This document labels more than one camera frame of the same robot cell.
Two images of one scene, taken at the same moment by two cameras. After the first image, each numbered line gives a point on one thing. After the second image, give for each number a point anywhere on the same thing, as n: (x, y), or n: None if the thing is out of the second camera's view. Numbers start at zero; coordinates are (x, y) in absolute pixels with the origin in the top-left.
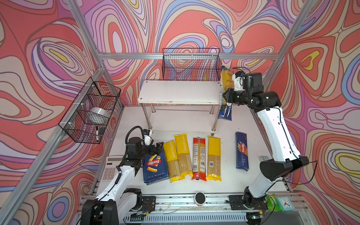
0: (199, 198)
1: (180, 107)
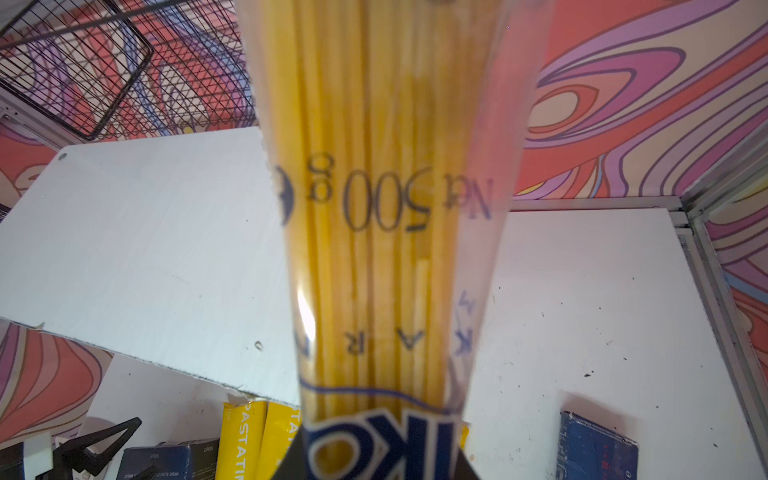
0: None
1: (170, 251)
